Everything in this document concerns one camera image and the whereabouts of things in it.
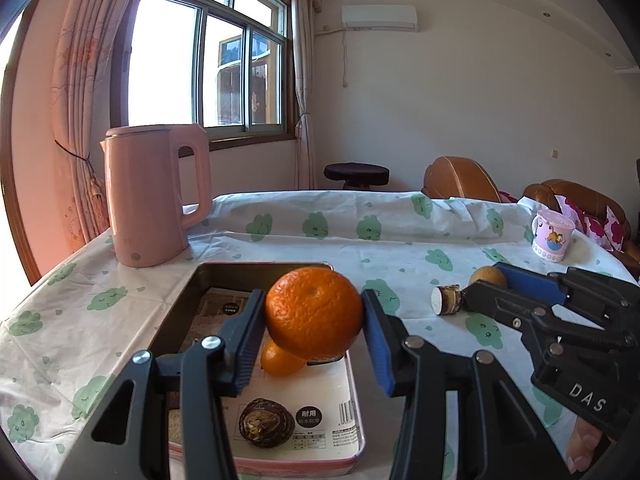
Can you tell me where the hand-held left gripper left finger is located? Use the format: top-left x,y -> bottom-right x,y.
57,289 -> 267,480

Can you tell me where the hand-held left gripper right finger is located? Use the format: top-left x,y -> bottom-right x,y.
361,289 -> 568,480

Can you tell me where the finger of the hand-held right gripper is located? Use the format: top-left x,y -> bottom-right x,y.
493,261 -> 640,312
462,280 -> 637,362

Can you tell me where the brown kiwi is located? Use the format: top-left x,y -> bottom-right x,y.
468,265 -> 508,291

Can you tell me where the smooth orange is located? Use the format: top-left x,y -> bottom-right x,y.
260,338 -> 308,378

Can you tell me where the pink tin box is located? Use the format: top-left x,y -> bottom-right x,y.
150,261 -> 366,478

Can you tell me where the bumpy tangerine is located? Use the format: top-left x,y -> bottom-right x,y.
265,266 -> 364,361

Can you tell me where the dark water chestnut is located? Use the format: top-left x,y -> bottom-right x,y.
239,397 -> 296,448

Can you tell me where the person's right hand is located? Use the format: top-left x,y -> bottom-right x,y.
565,417 -> 613,473

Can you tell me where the pink cartoon cup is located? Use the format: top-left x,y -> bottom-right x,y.
531,210 -> 577,263

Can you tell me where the white printed paper sheet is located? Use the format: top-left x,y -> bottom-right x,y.
172,287 -> 363,461

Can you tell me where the pink floral cushion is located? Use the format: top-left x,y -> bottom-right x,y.
556,195 -> 587,233
582,207 -> 626,253

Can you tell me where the white tablecloth with green clouds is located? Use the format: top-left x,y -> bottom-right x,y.
0,191 -> 640,480

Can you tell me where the brown leather sofa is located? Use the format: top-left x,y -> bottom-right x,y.
523,179 -> 632,253

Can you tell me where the brown leather armchair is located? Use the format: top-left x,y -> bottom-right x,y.
422,156 -> 503,203

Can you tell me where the dark round stool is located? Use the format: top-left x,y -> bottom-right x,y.
323,162 -> 390,192

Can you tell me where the pink electric kettle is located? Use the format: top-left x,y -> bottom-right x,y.
100,124 -> 213,268

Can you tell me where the pale narrow curtain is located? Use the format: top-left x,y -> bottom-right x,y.
272,0 -> 323,192

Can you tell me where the sliding glass window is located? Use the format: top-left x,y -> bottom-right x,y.
112,0 -> 301,153

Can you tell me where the pink floral curtain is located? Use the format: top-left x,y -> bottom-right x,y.
50,0 -> 151,246

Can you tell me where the white air conditioner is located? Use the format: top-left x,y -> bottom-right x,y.
341,5 -> 418,31

